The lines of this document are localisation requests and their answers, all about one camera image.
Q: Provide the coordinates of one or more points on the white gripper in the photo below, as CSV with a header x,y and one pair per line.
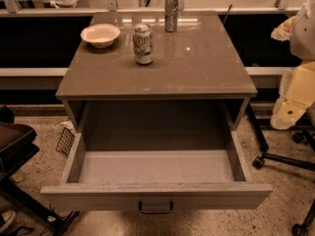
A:
x,y
304,36

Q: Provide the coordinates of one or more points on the green white 7up can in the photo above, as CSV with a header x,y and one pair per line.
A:
x,y
143,44

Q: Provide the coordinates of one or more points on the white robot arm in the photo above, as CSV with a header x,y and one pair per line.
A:
x,y
302,41

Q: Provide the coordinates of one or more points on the tall silver drink can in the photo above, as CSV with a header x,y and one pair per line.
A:
x,y
170,15

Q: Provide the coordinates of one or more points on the open grey top drawer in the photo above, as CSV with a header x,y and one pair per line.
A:
x,y
181,151

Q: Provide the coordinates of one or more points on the black office chair base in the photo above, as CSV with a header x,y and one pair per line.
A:
x,y
285,161

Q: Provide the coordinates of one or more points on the white paper bowl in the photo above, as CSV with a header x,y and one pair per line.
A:
x,y
100,35

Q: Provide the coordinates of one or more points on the shoe at bottom left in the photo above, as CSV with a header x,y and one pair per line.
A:
x,y
6,219

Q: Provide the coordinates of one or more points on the black drawer handle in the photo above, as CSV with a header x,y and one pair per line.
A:
x,y
155,208

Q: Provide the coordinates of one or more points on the black wire mesh basket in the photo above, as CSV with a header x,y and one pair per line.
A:
x,y
65,142

